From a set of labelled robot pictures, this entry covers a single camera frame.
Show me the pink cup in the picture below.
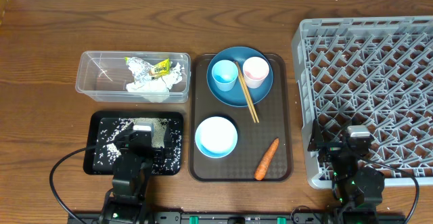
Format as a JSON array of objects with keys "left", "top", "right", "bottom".
[{"left": 242, "top": 57, "right": 270, "bottom": 89}]

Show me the light blue cup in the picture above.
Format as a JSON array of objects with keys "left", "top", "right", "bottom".
[{"left": 211, "top": 60, "right": 238, "bottom": 91}]

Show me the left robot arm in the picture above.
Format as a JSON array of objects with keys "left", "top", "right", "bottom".
[{"left": 97, "top": 129, "right": 164, "bottom": 224}]

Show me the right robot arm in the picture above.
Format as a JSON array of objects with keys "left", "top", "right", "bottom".
[{"left": 307, "top": 120, "right": 385, "bottom": 223}]

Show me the black waste tray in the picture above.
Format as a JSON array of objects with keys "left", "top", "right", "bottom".
[{"left": 83, "top": 111, "right": 183, "bottom": 175}]

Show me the grey dishwasher rack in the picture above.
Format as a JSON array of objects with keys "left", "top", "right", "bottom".
[{"left": 292, "top": 16, "right": 432, "bottom": 187}]

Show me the clear plastic waste bin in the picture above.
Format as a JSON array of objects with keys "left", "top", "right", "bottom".
[{"left": 75, "top": 51, "right": 191, "bottom": 103}]

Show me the pile of rice grains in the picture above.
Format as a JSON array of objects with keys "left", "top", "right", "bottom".
[{"left": 92, "top": 118, "right": 183, "bottom": 175}]

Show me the brown serving tray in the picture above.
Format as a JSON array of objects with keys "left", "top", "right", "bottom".
[{"left": 189, "top": 54, "right": 293, "bottom": 182}]

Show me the crumpled white tissue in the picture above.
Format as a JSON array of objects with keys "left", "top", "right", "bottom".
[{"left": 126, "top": 63, "right": 183, "bottom": 103}]

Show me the orange carrot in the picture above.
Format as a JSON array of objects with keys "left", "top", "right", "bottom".
[{"left": 254, "top": 138, "right": 279, "bottom": 181}]

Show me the crumpled silver foil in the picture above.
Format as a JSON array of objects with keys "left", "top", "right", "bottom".
[{"left": 124, "top": 57, "right": 153, "bottom": 82}]

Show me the yellow snack wrapper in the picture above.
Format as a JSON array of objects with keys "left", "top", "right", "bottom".
[{"left": 149, "top": 58, "right": 171, "bottom": 78}]

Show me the light blue bowl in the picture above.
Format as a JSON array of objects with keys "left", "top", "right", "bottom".
[{"left": 194, "top": 116, "right": 238, "bottom": 158}]

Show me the wooden chopstick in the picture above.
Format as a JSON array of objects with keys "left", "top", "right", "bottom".
[
  {"left": 234, "top": 61, "right": 257, "bottom": 124},
  {"left": 236, "top": 60, "right": 260, "bottom": 123}
]

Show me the dark blue plate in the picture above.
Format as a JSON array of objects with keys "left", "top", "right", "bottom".
[{"left": 206, "top": 47, "right": 273, "bottom": 107}]

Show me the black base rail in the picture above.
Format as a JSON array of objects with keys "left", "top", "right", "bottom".
[{"left": 76, "top": 212, "right": 405, "bottom": 224}]

